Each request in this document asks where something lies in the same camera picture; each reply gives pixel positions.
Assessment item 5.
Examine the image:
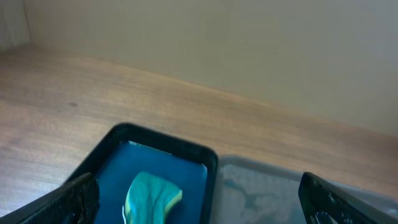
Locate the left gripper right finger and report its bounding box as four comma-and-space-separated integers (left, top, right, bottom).
298, 172, 397, 224

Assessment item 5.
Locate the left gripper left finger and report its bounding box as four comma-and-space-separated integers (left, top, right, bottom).
1, 173, 100, 224

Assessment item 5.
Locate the green yellow sponge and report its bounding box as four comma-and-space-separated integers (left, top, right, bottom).
123, 172, 183, 224

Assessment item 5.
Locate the black tray with blue water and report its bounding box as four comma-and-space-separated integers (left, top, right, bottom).
67, 123, 218, 224

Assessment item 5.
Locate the large black tray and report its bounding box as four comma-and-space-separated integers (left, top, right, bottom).
208, 155, 398, 224

